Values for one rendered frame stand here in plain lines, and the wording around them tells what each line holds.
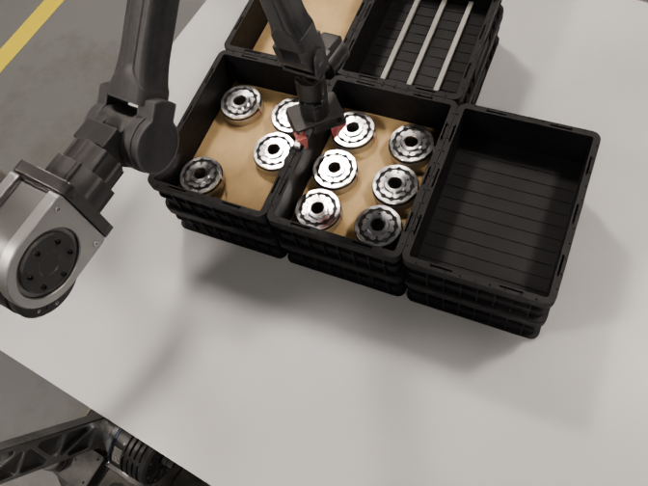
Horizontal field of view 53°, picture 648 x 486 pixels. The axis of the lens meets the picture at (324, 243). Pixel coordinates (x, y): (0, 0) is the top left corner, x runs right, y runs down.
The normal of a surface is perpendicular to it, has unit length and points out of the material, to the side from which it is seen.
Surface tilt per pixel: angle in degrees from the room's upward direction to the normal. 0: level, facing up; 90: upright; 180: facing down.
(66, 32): 0
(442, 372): 0
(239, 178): 0
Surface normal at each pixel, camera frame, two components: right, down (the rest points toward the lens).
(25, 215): -0.15, -0.43
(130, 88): -0.49, 0.15
